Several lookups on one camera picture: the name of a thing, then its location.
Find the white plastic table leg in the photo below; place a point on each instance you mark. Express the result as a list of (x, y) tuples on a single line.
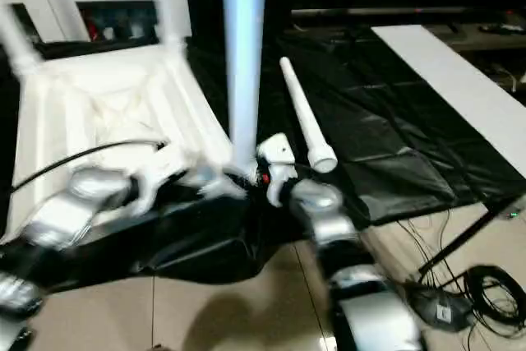
[(168, 6), (304, 113), (18, 43), (244, 55)]

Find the white plastic table top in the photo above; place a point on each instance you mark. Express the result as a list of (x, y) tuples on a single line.
[(107, 121)]

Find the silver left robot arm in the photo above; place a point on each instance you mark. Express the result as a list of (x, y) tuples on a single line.
[(74, 203)]

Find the black mat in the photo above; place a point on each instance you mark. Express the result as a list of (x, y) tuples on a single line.
[(386, 137)]

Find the black stand leg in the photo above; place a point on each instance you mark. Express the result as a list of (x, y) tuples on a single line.
[(464, 240)]

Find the white flat board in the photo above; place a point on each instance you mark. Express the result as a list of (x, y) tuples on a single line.
[(460, 80)]

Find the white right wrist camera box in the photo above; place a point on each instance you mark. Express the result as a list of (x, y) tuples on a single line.
[(275, 154)]

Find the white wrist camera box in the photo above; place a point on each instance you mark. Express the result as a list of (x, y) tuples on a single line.
[(275, 154), (160, 174)]

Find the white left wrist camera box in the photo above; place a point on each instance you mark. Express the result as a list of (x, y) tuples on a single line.
[(160, 174)]

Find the black metal rail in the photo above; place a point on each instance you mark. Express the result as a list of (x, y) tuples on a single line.
[(394, 12)]

